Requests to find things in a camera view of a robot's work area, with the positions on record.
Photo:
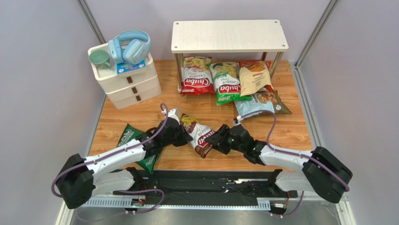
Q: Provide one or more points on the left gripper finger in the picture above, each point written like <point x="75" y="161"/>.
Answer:
<point x="182" y="141"/>
<point x="184" y="135"/>

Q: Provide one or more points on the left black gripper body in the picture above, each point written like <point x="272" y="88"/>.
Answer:
<point x="177" y="136"/>

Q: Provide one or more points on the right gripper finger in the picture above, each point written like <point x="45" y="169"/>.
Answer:
<point x="218" y="143"/>
<point x="223" y="133"/>

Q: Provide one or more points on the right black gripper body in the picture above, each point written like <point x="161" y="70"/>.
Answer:
<point x="221" y="138"/>

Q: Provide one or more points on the brown Chuba chips bag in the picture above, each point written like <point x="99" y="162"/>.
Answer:
<point x="199" y="132"/>

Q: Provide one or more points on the dark green chips bag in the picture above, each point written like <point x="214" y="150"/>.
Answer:
<point x="129" y="134"/>

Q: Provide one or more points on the green Chuba chips bag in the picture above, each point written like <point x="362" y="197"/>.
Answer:
<point x="226" y="82"/>

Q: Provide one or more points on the cream orange cassava chips bag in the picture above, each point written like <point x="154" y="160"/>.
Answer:
<point x="254" y="75"/>

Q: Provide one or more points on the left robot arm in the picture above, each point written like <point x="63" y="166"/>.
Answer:
<point x="82" y="178"/>

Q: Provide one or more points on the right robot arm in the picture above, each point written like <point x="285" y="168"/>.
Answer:
<point x="317" y="171"/>

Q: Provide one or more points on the light blue cassava chips bag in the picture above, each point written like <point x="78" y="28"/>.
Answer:
<point x="265" y="100"/>

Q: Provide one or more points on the red Chuba chips bag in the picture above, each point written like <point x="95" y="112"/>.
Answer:
<point x="197" y="78"/>

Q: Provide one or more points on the white two-tier shelf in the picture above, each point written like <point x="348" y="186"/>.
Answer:
<point x="227" y="36"/>

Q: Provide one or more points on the white three-drawer organizer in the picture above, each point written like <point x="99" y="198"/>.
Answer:
<point x="130" y="88"/>

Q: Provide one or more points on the blue sticker card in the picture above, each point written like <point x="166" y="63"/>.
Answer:
<point x="128" y="67"/>

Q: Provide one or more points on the light blue headphones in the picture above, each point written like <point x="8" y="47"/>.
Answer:
<point x="130" y="46"/>

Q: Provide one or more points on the green ceramic mug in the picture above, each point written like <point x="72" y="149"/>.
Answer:
<point x="100" y="59"/>

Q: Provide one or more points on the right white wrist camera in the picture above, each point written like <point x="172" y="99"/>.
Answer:
<point x="237" y="121"/>

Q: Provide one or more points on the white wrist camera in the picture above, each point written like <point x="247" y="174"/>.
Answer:
<point x="237" y="121"/>
<point x="173" y="114"/>

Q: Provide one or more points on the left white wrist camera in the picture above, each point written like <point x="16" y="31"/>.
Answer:
<point x="173" y="114"/>

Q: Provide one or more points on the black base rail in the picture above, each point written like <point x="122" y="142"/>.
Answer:
<point x="222" y="190"/>

